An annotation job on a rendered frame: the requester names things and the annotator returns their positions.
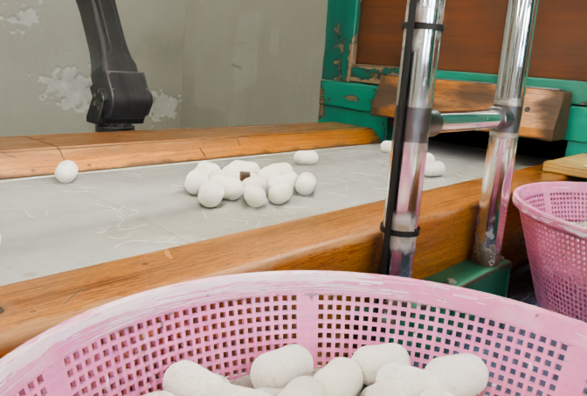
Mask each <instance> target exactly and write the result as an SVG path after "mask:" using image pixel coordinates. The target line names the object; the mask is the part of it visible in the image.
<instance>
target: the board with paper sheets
mask: <svg viewBox="0 0 587 396"><path fill-rule="evenodd" d="M586 164H587V154H584V153H582V154H578V155H574V156H566V157H562V158H558V159H554V160H550V161H546V162H544V163H543V168H542V170H543V171H547V172H552V173H557V174H563V175H567V176H573V177H581V178H587V167H585V166H584V165H586Z"/></svg>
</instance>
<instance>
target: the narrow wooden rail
mask: <svg viewBox="0 0 587 396"><path fill-rule="evenodd" d="M542 168H543V164H539V165H535V166H531V167H527V168H523V169H519V170H514V171H513V176H512V183H511V189H510V194H509V200H508V211H507V217H506V223H505V229H504V234H503V241H502V246H501V256H504V258H505V260H508V261H512V267H511V273H510V274H512V273H513V272H515V271H516V270H518V269H520V268H522V267H525V266H526V265H528V264H529V261H528V253H527V248H526V243H525V239H524V234H523V230H522V224H521V216H520V212H519V209H518V208H517V207H515V205H514V204H513V201H512V198H513V193H514V190H515V189H516V188H518V187H520V186H522V185H525V184H532V183H540V182H587V178H581V177H573V176H567V175H563V174H557V173H552V172H547V171H543V170H542ZM482 181H483V177H481V178H477V179H473V180H469V181H465V182H461V183H456V184H449V185H446V186H442V187H438V188H434V189H430V190H426V191H422V198H421V205H420V212H419V219H418V226H419V227H420V233H419V236H417V240H416V247H415V254H414V261H413V269H412V277H411V278H412V279H418V280H422V279H424V278H426V277H428V276H430V275H432V274H436V273H437V272H439V271H442V270H444V269H446V268H448V267H451V266H453V265H455V264H458V263H460V262H462V261H465V260H467V259H469V258H472V254H473V243H474V236H475V230H476V224H477V218H478V211H479V205H480V194H481V187H482ZM384 205H385V199H384V200H379V201H376V202H371V203H368V204H364V205H357V206H352V207H349V208H344V209H341V210H336V211H332V212H325V213H322V214H317V215H314V216H309V217H305V218H301V219H294V220H290V221H287V222H282V223H279V224H274V225H270V226H263V227H259V228H255V229H251V230H247V231H243V232H239V233H232V234H228V235H224V236H220V237H216V238H212V239H208V240H201V241H197V242H193V243H189V244H185V245H181V246H177V247H170V248H166V249H162V250H158V251H154V252H150V253H145V254H138V255H135V256H131V257H127V258H123V259H119V260H115V261H108V262H103V263H100V264H95V265H92V266H88V267H81V268H76V269H73V270H68V271H65V272H60V273H56V274H49V275H46V276H41V277H38V278H33V279H30V280H25V281H18V282H14V283H11V284H6V285H3V286H0V359H1V358H2V357H4V356H5V355H7V354H8V353H10V352H11V351H13V350H15V349H16V348H17V347H19V346H20V345H22V344H24V343H25V342H27V341H29V340H31V339H32V338H34V337H36V336H37V335H39V334H41V333H43V332H44V331H46V330H49V329H50V328H52V327H54V326H56V325H58V324H60V323H63V322H64V321H66V320H68V319H70V318H72V317H75V316H77V315H79V314H82V313H84V312H86V311H88V310H90V309H94V308H97V307H99V306H101V305H103V304H106V303H109V302H113V301H116V300H119V299H121V298H123V297H126V296H130V295H134V294H138V293H141V292H143V291H147V290H151V289H154V288H160V287H164V286H168V285H172V284H176V283H180V282H185V281H193V280H198V279H203V278H209V277H215V276H221V275H228V274H244V273H255V272H268V271H292V270H319V271H342V272H357V273H367V274H377V269H378V261H379V252H380V244H381V236H382V232H381V231H380V223H381V222H383V213H384Z"/></svg>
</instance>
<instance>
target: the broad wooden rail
mask: <svg viewBox="0 0 587 396"><path fill-rule="evenodd" d="M376 143H382V142H381V140H380V139H379V137H378V136H377V134H376V132H375V131H374V129H372V128H369V127H363V126H357V125H352V124H347V123H341V122H309V123H288V124H268V125H249V126H229V127H208V128H189V129H150V130H130V131H110V132H90V133H71V134H50V135H12V136H0V180H6V179H15V178H25V177H42V176H51V175H55V170H56V168H57V167H58V165H59V164H60V163H61V162H62V161H65V160H70V161H73V162H75V163H76V164H77V166H78V173H79V172H88V171H97V170H114V169H123V168H132V167H142V166H150V165H159V164H169V163H186V162H195V161H204V160H213V159H222V158H232V157H241V156H258V155H267V154H276V153H286V152H295V151H300V150H313V149H330V148H339V147H348V146H357V145H366V144H376Z"/></svg>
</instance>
